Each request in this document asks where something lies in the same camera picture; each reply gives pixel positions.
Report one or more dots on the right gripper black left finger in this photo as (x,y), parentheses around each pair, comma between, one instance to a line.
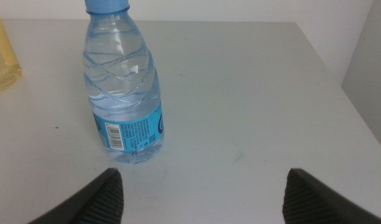
(97,202)

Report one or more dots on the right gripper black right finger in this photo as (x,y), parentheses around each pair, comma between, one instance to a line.
(308,202)

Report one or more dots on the clear water bottle blue cap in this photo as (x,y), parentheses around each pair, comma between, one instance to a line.
(122,77)

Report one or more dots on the yellow tea bottle green label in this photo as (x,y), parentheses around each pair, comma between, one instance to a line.
(2,56)

